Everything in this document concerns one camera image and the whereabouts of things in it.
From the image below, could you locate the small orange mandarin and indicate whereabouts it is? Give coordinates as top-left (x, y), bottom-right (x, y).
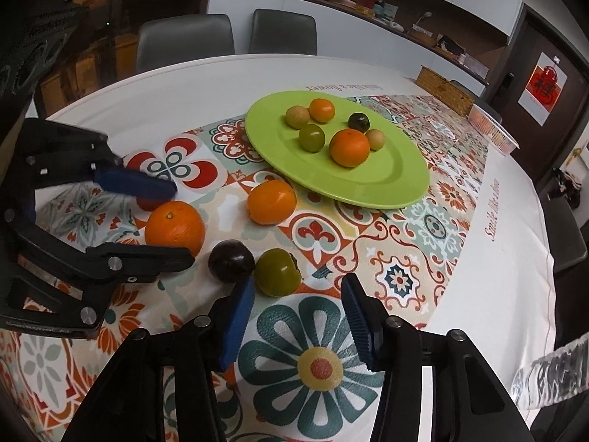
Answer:
top-left (247, 179), bottom-right (297, 225)
top-left (308, 98), bottom-right (336, 123)

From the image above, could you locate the clear plastic water bottle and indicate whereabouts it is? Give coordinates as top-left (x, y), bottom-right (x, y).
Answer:
top-left (512, 334), bottom-right (589, 413)

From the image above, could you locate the green persimmon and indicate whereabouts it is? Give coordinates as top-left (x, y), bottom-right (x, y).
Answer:
top-left (254, 248), bottom-right (303, 298)
top-left (299, 123), bottom-right (325, 153)

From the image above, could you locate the red and white door poster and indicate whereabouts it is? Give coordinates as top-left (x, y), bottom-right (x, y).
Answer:
top-left (518, 52), bottom-right (569, 126)

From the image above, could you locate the dark brown door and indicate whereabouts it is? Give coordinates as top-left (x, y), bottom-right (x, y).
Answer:
top-left (488, 9), bottom-right (589, 185)

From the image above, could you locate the large orange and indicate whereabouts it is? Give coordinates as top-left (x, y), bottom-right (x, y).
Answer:
top-left (329, 128), bottom-right (371, 168)
top-left (144, 201), bottom-right (206, 259)

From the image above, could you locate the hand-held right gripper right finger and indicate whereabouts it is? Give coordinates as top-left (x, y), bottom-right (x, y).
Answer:
top-left (341, 273), bottom-right (535, 442)

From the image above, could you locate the white floral patterned tablecloth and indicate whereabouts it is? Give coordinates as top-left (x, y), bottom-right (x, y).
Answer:
top-left (0, 54), bottom-right (568, 442)

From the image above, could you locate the white plastic basket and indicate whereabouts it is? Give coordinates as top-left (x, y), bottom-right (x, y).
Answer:
top-left (467, 104), bottom-right (520, 152)

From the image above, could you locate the grey dining chair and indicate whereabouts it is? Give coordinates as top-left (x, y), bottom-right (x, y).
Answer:
top-left (543, 197), bottom-right (588, 273)
top-left (137, 14), bottom-right (235, 74)
top-left (249, 8), bottom-right (318, 55)

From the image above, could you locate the wooden box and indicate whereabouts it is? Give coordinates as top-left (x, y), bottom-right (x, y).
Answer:
top-left (416, 65), bottom-right (477, 117)

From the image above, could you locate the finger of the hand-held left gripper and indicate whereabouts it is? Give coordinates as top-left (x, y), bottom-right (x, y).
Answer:
top-left (23, 119), bottom-right (179, 202)
top-left (0, 207), bottom-right (196, 340)

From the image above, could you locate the kitchen counter with white cabinets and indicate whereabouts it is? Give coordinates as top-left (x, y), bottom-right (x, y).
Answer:
top-left (207, 0), bottom-right (489, 86)

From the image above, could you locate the green plate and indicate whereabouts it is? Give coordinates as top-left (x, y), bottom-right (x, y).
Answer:
top-left (245, 91), bottom-right (431, 210)

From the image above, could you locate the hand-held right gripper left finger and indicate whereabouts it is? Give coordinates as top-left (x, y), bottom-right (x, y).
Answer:
top-left (62, 276), bottom-right (257, 442)

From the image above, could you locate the glass display cabinet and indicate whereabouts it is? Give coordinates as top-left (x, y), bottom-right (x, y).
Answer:
top-left (39, 0), bottom-right (209, 118)

